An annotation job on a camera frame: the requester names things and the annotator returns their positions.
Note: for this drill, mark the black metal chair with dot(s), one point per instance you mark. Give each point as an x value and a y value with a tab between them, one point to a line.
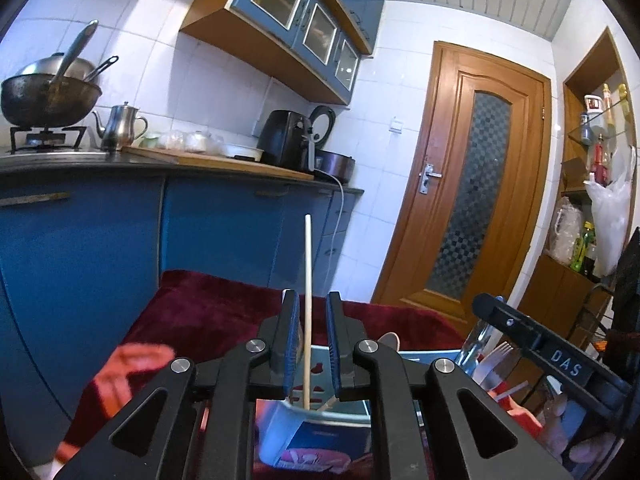
595	310

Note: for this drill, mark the metal ladle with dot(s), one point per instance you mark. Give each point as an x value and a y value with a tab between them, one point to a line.
72	57

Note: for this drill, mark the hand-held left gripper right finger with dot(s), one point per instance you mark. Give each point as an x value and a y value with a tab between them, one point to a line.
334	355

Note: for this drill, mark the white plastic bag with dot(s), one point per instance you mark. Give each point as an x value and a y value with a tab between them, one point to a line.
612	220

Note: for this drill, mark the white dish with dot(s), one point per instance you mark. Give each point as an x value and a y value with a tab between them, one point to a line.
242	151

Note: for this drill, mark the steel bowl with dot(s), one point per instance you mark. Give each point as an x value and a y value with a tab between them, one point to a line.
37	67

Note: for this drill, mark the blue wall cabinets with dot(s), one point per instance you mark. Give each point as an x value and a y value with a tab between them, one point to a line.
300	15

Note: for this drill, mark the red bottle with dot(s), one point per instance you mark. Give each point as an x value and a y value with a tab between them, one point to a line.
598	160

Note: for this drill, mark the white plastic utensil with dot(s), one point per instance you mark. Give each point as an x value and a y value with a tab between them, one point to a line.
510	391

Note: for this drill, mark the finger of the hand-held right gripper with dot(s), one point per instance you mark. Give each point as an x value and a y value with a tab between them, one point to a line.
505	317

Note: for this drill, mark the white light switch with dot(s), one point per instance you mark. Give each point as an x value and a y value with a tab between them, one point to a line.
397	125

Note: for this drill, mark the gas stove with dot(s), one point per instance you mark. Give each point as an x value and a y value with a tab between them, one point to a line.
47	139

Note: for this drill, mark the person's right hand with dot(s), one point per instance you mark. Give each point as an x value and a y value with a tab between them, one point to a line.
587	452

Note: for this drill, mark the black rice cooker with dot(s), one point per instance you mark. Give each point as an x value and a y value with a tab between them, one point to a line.
337	165

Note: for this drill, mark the wooden shelf unit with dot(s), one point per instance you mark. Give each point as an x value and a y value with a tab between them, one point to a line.
555	290

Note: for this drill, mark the wooden door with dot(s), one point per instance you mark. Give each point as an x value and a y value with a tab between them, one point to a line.
450	185

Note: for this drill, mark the light blue utensil holder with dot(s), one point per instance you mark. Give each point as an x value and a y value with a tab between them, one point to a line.
280	427

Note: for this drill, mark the wooden cutting board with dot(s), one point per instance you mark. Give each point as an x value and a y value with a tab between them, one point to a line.
215	161

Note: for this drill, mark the black wok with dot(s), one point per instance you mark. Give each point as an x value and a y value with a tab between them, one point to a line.
45	102

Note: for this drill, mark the black air fryer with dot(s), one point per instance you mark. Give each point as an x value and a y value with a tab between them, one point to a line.
285	140

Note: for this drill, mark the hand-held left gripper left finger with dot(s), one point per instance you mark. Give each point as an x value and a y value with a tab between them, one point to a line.
291	355

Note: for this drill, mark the blue base cabinets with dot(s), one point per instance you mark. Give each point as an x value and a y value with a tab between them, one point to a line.
90	250

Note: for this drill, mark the clear bag of garlic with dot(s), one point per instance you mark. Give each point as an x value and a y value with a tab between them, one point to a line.
192	141

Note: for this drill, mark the steel kettle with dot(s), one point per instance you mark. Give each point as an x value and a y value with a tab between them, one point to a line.
120	127

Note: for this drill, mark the green bottle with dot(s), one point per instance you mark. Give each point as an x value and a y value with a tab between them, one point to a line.
582	250

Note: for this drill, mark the wooden chopstick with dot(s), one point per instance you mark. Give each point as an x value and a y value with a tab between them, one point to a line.
307	285
329	402

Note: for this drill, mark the white plastic fork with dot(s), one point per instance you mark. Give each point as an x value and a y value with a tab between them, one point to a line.
492	365

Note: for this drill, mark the red floral blanket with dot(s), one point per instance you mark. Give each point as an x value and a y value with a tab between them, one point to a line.
200	302

